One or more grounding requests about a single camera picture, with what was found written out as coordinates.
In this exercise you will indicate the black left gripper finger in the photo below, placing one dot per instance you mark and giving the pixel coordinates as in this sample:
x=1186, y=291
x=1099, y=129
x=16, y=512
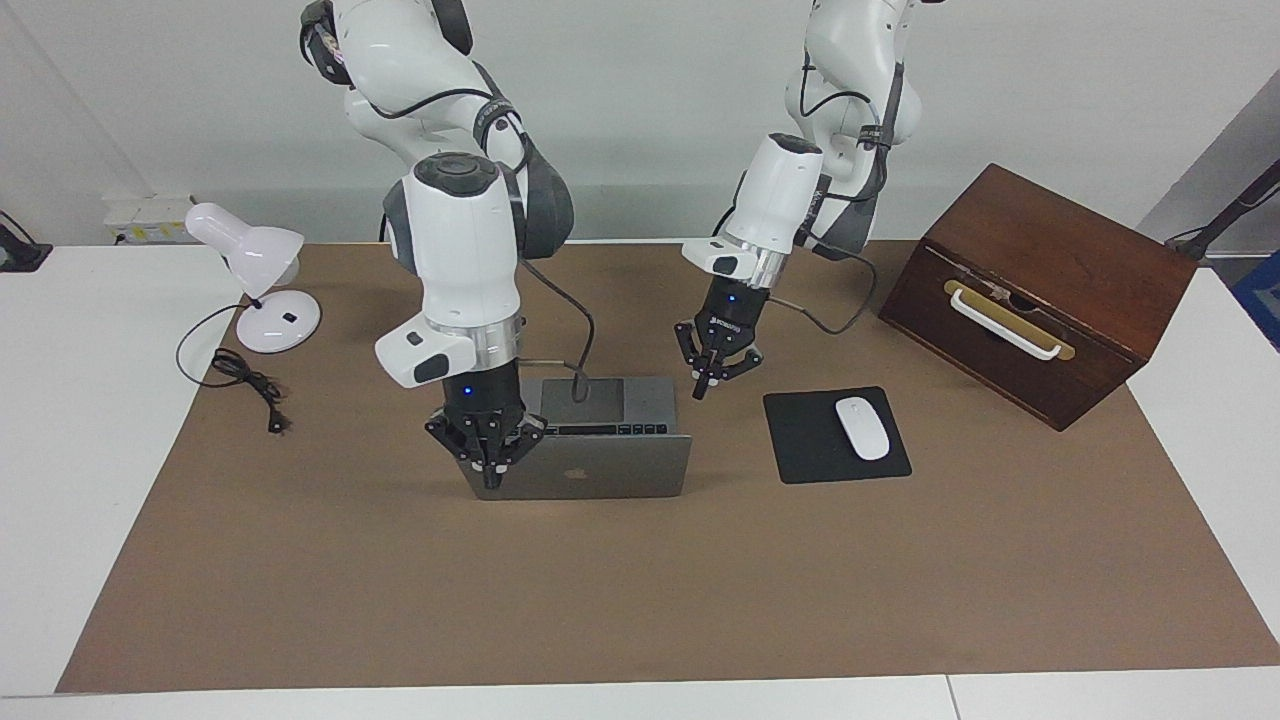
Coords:
x=738, y=365
x=698, y=365

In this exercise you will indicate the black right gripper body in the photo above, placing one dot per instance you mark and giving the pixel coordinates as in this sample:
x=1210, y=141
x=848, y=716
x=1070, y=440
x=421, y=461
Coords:
x=482, y=400

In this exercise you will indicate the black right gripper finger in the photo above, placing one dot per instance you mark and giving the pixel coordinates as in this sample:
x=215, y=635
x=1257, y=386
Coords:
x=470, y=450
x=515, y=445

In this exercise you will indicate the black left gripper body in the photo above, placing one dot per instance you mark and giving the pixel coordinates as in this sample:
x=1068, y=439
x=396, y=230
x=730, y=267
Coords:
x=732, y=315

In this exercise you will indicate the silver grey laptop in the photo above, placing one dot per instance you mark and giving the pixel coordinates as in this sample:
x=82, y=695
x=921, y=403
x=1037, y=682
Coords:
x=620, y=465

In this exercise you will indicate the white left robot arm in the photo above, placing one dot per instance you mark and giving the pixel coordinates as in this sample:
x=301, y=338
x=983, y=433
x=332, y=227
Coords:
x=785, y=190

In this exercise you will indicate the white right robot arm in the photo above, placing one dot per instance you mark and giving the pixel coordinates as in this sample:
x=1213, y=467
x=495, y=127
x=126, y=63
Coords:
x=460, y=250

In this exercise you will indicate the black mouse pad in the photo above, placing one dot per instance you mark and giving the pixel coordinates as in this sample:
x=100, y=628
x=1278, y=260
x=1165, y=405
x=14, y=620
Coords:
x=800, y=440

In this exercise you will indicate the white computer mouse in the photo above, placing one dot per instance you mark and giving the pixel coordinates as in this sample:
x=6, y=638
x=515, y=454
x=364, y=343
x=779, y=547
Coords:
x=862, y=428

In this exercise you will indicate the brown table mat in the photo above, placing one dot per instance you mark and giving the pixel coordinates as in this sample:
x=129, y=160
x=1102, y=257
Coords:
x=640, y=580

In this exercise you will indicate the white desk lamp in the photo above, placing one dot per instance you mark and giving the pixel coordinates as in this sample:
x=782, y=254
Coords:
x=260, y=250

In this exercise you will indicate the dark brown wooden box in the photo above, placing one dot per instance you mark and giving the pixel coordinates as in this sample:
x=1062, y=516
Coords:
x=1110, y=290

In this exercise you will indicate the white power strip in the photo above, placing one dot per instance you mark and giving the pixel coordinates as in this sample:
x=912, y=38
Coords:
x=145, y=215

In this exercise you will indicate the black stand pole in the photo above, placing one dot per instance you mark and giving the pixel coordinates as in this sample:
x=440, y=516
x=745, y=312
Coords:
x=1225, y=215

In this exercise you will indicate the blue crate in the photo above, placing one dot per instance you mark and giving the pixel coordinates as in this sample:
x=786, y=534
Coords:
x=1262, y=300

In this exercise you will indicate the black clamp mount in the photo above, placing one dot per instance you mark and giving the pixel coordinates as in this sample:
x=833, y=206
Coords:
x=20, y=255

